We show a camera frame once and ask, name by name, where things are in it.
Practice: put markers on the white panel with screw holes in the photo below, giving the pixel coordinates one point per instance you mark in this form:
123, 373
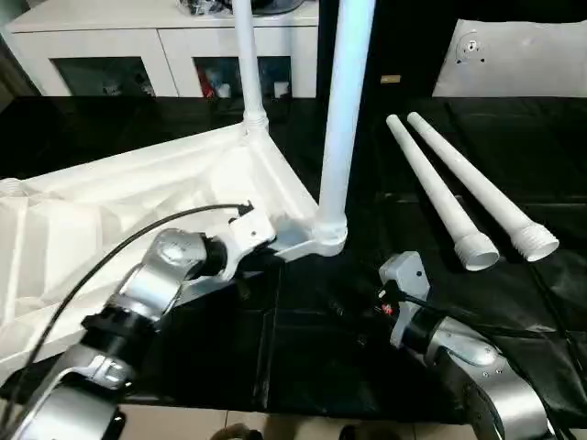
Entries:
527, 59

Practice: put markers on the white plastic table top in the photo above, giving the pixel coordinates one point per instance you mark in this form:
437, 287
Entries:
114, 206

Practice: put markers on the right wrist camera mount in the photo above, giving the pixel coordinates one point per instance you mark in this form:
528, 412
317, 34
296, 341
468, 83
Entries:
406, 275

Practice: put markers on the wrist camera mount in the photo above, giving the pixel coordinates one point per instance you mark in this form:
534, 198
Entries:
406, 275
250, 234

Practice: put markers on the white plastic table leg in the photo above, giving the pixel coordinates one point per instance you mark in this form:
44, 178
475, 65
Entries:
250, 69
431, 192
344, 114
481, 183

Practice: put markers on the white glass-door cabinet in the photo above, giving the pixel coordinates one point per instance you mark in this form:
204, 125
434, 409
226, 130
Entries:
114, 32

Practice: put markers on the dark grey cap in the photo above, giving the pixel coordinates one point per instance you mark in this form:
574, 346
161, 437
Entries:
280, 5

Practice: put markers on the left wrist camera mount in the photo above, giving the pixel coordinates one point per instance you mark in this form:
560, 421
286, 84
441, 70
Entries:
250, 234

